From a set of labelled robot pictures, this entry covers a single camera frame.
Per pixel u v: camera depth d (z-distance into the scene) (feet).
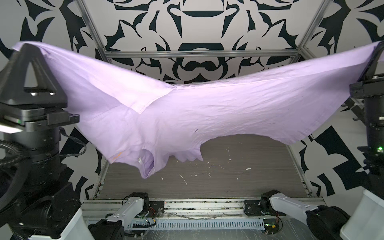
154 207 2.44
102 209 2.48
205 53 5.05
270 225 2.34
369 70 0.93
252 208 2.44
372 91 0.92
